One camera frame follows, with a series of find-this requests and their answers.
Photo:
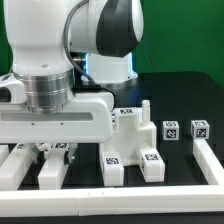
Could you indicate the white tagged cube right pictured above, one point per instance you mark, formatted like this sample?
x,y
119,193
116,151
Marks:
x,y
200,129

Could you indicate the white tagged cube left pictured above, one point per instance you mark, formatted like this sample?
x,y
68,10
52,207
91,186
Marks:
x,y
170,130

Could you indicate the white chair back frame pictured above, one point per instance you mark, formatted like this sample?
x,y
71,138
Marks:
x,y
47,175

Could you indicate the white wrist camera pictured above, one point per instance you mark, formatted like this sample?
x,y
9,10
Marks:
x,y
12,90

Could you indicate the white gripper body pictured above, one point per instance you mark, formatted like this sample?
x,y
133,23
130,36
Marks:
x,y
85,119

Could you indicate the white U-shaped obstacle fence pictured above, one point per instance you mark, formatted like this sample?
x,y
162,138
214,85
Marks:
x,y
132,200

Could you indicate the white part at left edge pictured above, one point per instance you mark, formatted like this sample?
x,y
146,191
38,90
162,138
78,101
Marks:
x,y
4,152

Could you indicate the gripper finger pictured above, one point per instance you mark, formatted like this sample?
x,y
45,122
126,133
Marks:
x,y
69,155
37,152

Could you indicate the white tagged cube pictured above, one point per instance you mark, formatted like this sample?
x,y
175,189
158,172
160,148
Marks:
x,y
170,130
200,129

